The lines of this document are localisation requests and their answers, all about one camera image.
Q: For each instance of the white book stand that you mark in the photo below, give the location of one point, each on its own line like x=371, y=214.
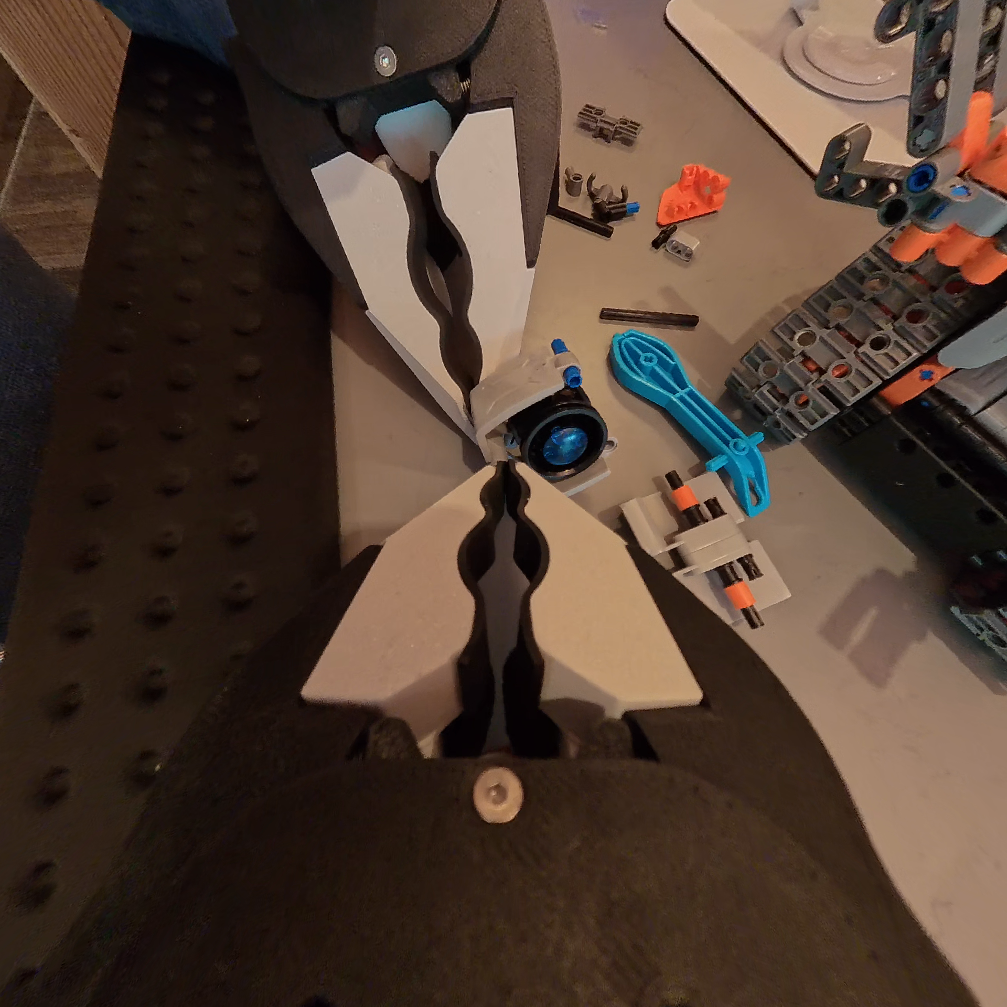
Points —
x=732, y=63

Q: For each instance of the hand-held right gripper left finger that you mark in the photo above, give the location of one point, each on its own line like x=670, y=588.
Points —
x=385, y=629

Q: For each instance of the short black axle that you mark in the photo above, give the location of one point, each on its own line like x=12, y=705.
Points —
x=582, y=220

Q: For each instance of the dark grey claw piece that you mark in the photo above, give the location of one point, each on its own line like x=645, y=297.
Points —
x=610, y=201

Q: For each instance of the small dark grey bush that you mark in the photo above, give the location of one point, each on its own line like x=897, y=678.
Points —
x=575, y=182

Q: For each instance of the dark grey cross connector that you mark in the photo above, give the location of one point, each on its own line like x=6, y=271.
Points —
x=610, y=124

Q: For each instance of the orange angled piece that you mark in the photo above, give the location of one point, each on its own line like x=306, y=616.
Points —
x=692, y=193

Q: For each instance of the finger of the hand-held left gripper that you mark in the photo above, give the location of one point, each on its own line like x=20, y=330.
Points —
x=488, y=204
x=362, y=236

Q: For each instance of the grey flap assembly orange bushes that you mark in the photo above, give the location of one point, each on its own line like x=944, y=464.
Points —
x=708, y=551

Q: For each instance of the blue plastic separator tool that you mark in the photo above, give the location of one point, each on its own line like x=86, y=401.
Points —
x=684, y=409

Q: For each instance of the black studded panel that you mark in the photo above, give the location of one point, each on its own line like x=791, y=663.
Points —
x=197, y=393

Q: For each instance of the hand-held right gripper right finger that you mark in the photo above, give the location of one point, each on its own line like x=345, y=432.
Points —
x=614, y=629

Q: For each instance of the long black axle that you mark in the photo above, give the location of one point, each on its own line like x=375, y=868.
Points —
x=649, y=316

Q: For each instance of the grey orange tracked toy robot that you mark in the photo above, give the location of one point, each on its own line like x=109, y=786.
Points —
x=826, y=346

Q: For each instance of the small light grey beam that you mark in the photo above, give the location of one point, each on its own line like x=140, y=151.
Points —
x=680, y=242

